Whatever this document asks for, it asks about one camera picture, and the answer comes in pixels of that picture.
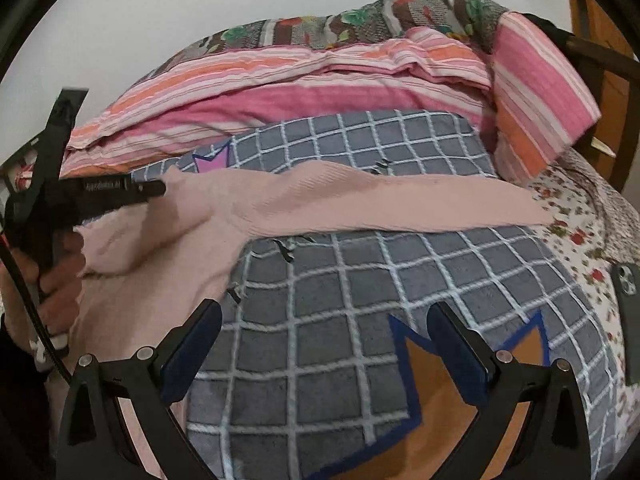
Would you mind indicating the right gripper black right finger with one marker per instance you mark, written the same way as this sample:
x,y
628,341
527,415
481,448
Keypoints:
x,y
553,442

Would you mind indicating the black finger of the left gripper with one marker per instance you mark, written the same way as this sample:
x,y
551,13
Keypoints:
x,y
109,193

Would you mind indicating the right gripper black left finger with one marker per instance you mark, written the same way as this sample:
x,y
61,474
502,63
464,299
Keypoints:
x,y
94,441

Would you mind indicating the pink knitted sweater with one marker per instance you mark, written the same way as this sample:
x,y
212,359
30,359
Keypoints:
x,y
438,417

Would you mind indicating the person's left hand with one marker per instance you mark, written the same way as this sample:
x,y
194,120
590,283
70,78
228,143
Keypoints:
x,y
61,285

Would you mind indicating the dark smartphone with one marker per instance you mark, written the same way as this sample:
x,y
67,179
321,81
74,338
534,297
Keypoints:
x,y
625,279

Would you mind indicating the white floral bed sheet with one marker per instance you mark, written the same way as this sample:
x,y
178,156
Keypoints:
x,y
594,228

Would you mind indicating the grey checked star blanket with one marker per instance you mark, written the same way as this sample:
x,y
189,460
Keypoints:
x,y
305,369

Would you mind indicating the pink orange striped quilt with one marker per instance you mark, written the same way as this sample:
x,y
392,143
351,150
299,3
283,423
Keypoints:
x,y
524,99

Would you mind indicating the dark floral patterned quilt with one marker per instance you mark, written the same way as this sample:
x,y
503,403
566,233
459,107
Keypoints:
x,y
472,22

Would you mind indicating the dark wooden bed frame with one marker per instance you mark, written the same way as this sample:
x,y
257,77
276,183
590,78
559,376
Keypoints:
x,y
604,48

